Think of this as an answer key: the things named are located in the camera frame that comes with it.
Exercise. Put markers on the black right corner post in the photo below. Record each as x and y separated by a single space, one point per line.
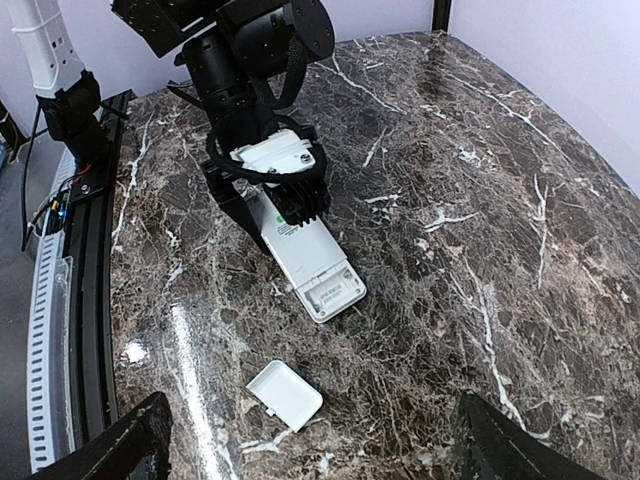
441 15

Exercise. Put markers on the white battery cover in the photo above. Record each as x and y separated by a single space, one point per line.
286 395

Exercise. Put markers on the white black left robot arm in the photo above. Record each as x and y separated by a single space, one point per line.
247 61

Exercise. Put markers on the white remote control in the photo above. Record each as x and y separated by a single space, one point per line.
316 267

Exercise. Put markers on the white slotted cable duct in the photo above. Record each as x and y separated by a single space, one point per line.
49 413

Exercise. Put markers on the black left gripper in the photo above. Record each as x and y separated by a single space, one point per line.
221 172

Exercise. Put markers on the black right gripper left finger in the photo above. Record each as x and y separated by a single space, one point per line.
137 446

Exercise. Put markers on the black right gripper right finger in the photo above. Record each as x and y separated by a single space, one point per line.
494 447

